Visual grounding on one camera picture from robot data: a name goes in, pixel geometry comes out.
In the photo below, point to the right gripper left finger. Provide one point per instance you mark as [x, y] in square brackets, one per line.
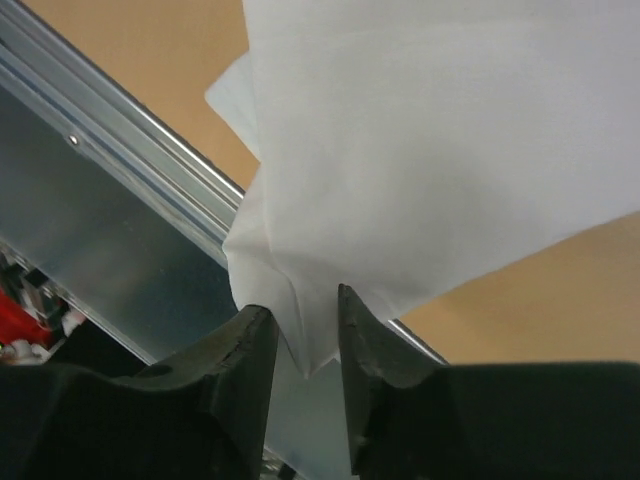
[231, 369]

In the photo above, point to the aluminium mounting rail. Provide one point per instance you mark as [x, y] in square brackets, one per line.
[108, 126]

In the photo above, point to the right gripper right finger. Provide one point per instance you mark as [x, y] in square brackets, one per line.
[393, 415]

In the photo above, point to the white long sleeve shirt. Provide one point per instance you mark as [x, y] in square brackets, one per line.
[471, 170]

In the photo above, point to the metal front panel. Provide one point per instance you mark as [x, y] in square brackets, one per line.
[146, 285]

